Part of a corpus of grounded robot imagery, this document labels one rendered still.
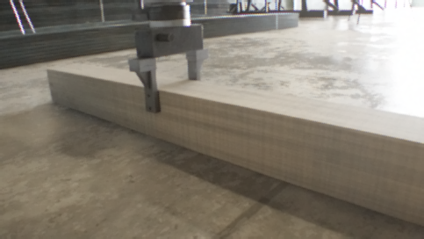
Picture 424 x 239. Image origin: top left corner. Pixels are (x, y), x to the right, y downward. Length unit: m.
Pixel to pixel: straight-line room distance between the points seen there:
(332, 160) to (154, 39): 0.34
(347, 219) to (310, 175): 0.08
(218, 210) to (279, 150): 0.12
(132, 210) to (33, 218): 0.13
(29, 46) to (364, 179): 1.87
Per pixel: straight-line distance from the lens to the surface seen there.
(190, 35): 0.63
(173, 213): 0.42
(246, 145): 0.49
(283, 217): 0.41
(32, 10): 3.31
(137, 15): 0.65
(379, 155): 0.41
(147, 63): 0.57
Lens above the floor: 0.24
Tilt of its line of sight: 19 degrees down
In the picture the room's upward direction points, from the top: 2 degrees counter-clockwise
